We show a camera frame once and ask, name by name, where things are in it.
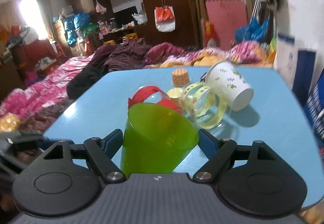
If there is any green plastic cup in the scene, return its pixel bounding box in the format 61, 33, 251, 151
120, 103, 199, 177

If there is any yellow patterned clear cup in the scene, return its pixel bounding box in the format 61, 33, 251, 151
180, 82, 227, 130

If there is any white paper cup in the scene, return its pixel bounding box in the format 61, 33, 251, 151
205, 61, 254, 111

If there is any red striped clear cup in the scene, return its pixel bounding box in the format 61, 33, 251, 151
127, 86, 183, 114

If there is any yellow dotted cupcake liner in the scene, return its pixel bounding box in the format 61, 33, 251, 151
167, 87, 183, 100

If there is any dark dotted cupcake liner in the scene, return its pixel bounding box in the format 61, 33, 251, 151
200, 73, 207, 82

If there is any orange dotted cupcake liner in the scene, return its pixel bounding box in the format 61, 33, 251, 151
172, 69, 190, 87

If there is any floral orange pink blanket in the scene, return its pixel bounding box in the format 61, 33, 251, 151
144, 41, 276, 68

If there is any white blue paper bag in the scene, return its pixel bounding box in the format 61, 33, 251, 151
274, 33, 316, 105

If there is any blue plastic bag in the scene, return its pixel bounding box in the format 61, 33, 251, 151
234, 16, 269, 43

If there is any pink foam mat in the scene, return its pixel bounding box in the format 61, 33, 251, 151
205, 0, 247, 50

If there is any orange white hanging bag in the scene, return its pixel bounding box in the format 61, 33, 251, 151
154, 0, 176, 32

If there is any dark brown wardrobe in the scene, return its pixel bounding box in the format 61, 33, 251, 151
65, 0, 203, 48

